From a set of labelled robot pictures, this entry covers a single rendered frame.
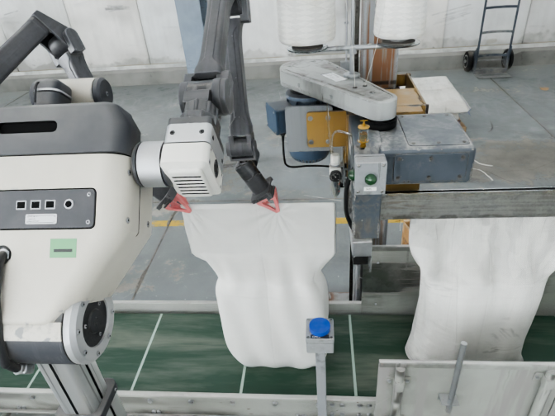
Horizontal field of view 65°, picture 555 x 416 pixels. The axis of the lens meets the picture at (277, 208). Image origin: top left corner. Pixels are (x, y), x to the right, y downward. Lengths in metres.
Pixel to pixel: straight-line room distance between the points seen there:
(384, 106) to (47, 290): 0.87
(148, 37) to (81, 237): 5.93
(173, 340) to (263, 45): 4.96
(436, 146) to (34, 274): 0.91
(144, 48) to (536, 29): 5.18
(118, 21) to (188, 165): 6.04
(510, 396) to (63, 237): 1.32
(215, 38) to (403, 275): 1.21
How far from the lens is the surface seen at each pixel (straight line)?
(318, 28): 1.28
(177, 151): 0.82
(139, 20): 6.68
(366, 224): 1.22
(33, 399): 2.06
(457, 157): 1.16
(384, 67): 1.56
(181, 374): 1.86
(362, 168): 1.07
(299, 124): 1.49
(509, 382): 1.55
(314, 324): 1.30
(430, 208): 1.42
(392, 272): 1.85
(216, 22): 1.11
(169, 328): 2.04
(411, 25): 1.31
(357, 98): 1.23
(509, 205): 1.48
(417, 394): 1.53
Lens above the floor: 1.82
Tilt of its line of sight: 33 degrees down
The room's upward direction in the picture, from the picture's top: 5 degrees counter-clockwise
